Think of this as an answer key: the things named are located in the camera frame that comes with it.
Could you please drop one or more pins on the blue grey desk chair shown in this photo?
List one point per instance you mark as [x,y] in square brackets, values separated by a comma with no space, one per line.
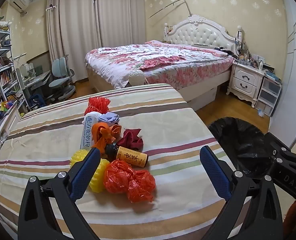
[60,67]

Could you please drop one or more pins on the white bed frame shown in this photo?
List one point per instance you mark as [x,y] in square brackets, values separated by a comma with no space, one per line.
[208,84]

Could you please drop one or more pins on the thin metal pole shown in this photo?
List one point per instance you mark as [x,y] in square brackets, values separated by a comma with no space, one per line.
[188,8]

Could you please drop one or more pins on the white milk powder packet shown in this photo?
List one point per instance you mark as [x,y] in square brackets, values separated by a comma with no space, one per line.
[89,130]

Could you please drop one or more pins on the white bookshelf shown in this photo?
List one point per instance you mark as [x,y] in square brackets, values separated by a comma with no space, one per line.
[3,62]

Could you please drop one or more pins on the yellow foam fruit net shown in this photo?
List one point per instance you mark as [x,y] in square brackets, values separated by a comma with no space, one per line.
[100,175]

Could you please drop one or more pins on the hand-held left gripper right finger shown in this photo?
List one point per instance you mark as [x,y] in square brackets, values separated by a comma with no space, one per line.
[215,172]

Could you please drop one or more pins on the brown bottle orange label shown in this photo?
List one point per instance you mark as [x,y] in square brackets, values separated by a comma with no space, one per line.
[130,156]

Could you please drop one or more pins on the lavender paper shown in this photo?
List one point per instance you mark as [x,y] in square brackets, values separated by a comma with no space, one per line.
[108,118]

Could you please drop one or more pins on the trash bin with black bag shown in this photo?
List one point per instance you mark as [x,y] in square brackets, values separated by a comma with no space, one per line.
[243,142]

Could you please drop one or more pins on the red foam fruit net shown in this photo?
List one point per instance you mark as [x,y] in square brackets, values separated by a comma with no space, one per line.
[98,103]

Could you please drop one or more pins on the crumpled blue white wrapper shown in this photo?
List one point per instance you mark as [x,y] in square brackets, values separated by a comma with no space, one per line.
[260,113]

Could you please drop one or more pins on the black bag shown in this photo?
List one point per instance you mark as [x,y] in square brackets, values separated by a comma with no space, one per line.
[221,49]

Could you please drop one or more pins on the pile of nightstand clutter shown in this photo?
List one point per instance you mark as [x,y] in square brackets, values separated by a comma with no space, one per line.
[253,58]

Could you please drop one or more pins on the white air conditioner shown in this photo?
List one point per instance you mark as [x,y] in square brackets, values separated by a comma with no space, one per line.
[19,1]

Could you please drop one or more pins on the clear plastic drawer unit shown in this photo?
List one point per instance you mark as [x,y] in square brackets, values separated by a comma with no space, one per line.
[269,95]

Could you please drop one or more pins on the white curved bed board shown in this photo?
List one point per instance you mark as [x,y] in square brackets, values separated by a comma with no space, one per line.
[10,120]

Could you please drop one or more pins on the dark red ribbon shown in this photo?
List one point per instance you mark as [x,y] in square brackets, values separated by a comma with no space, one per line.
[133,140]

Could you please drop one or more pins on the grey desk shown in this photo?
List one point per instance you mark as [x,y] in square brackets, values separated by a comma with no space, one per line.
[36,78]

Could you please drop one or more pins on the blue storage crate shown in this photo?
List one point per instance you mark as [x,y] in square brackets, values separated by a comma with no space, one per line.
[36,100]

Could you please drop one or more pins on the round white bed post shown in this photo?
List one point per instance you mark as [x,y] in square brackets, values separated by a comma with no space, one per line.
[136,77]

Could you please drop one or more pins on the white nightstand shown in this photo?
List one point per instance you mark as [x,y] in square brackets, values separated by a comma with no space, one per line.
[245,80]

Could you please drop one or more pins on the red plastic bag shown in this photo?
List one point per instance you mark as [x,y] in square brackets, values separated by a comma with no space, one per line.
[123,177]

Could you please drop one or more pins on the colourful toy pile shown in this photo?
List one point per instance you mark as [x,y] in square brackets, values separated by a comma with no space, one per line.
[3,105]

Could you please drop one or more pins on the white tufted headboard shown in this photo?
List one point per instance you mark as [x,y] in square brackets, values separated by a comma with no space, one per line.
[200,32]

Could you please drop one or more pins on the orange ribbon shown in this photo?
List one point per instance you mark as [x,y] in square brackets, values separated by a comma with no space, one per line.
[101,132]

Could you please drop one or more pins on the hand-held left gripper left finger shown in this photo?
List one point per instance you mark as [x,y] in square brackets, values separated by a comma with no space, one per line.
[85,170]

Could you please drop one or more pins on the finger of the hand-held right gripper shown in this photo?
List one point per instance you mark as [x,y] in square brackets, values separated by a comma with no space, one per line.
[279,150]

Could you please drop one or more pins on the white box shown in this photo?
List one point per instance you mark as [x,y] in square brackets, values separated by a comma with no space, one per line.
[203,97]

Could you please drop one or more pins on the bed with floral quilt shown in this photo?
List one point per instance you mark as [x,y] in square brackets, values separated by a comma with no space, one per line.
[163,57]

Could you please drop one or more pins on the beige curtains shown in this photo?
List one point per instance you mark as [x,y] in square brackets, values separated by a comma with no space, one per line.
[93,25]

